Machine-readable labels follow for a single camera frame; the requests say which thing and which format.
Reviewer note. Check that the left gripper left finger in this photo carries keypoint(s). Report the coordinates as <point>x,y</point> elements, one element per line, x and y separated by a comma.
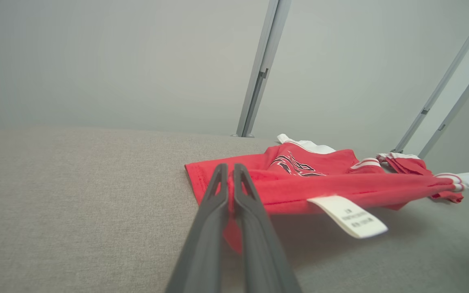
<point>206,244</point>

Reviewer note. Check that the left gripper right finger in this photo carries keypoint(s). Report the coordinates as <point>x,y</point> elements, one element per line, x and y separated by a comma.
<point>259,252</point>

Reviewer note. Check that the red jersey with printed lettering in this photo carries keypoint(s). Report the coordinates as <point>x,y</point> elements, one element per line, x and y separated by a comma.
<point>299,187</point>

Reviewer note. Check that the red garment with white band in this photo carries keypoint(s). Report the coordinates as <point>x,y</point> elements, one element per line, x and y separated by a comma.
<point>407,165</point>

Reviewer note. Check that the slim grey partition post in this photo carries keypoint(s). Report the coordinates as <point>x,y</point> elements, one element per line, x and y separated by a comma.
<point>458,106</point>
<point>442,83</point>

